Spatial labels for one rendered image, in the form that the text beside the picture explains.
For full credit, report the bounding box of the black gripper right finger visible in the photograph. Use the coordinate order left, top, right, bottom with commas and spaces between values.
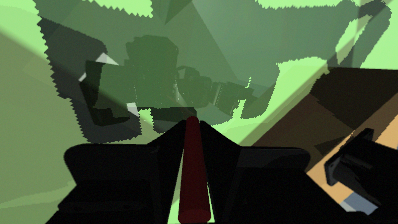
199, 121, 310, 222

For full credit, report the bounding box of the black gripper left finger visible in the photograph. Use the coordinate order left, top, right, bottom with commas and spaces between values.
63, 120, 186, 224

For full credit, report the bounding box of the dark red peg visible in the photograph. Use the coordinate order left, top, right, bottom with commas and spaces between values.
178, 116, 211, 223

